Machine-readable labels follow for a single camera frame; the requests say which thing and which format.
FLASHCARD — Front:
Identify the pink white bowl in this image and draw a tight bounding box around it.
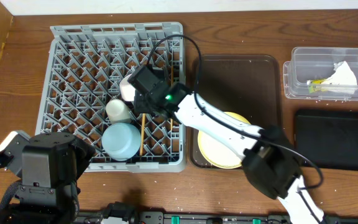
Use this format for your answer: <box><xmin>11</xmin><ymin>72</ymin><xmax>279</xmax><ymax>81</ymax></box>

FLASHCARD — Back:
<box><xmin>119</xmin><ymin>75</ymin><xmax>135</xmax><ymax>101</ymax></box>

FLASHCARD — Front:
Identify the white plastic cup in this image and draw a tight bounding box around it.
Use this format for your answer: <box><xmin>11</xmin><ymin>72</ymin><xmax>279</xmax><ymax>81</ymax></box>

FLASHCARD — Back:
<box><xmin>105</xmin><ymin>99</ymin><xmax>132</xmax><ymax>124</ymax></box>

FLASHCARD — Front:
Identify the light blue bowl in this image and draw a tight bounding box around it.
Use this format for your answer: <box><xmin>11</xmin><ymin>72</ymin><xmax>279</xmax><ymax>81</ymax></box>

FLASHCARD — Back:
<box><xmin>101</xmin><ymin>123</ymin><xmax>141</xmax><ymax>161</ymax></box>

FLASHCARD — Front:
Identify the yellow plate with scraps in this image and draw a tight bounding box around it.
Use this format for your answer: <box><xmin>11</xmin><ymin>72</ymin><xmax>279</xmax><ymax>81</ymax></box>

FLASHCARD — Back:
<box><xmin>197</xmin><ymin>111</ymin><xmax>252</xmax><ymax>170</ymax></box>

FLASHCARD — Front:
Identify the green yellow wrapper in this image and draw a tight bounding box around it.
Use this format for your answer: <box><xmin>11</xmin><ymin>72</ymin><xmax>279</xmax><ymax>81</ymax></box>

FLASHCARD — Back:
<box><xmin>306</xmin><ymin>79</ymin><xmax>331</xmax><ymax>94</ymax></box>

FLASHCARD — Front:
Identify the white napkin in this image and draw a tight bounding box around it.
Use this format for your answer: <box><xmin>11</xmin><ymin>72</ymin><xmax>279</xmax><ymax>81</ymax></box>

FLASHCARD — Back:
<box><xmin>321</xmin><ymin>61</ymin><xmax>357</xmax><ymax>95</ymax></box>

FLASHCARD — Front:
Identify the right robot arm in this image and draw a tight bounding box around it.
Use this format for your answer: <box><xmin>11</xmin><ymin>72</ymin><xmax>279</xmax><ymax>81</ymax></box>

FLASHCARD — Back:
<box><xmin>128</xmin><ymin>65</ymin><xmax>326</xmax><ymax>223</ymax></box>

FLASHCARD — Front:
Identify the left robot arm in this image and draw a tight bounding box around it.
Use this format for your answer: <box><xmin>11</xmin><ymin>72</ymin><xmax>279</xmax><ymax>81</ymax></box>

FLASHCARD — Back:
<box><xmin>0</xmin><ymin>131</ymin><xmax>96</xmax><ymax>223</ymax></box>

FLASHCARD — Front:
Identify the clear plastic waste bin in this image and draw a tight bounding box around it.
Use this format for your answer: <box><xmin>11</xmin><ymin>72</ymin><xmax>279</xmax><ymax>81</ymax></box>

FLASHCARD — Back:
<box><xmin>283</xmin><ymin>47</ymin><xmax>358</xmax><ymax>101</ymax></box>

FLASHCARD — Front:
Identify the grey plastic dish rack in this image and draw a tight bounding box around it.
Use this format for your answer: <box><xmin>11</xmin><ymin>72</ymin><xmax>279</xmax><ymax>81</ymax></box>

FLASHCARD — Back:
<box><xmin>35</xmin><ymin>22</ymin><xmax>186</xmax><ymax>173</ymax></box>

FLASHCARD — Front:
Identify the dark brown serving tray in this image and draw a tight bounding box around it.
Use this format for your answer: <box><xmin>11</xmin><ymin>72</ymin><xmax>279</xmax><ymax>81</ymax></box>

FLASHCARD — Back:
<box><xmin>189</xmin><ymin>54</ymin><xmax>285</xmax><ymax>171</ymax></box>

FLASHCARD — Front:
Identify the black tray bin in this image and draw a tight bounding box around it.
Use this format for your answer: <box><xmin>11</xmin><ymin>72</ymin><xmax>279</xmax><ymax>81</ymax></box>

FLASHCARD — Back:
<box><xmin>294</xmin><ymin>110</ymin><xmax>358</xmax><ymax>171</ymax></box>

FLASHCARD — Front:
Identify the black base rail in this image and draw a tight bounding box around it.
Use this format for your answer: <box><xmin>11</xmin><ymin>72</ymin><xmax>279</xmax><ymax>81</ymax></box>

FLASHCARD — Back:
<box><xmin>73</xmin><ymin>202</ymin><xmax>358</xmax><ymax>224</ymax></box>

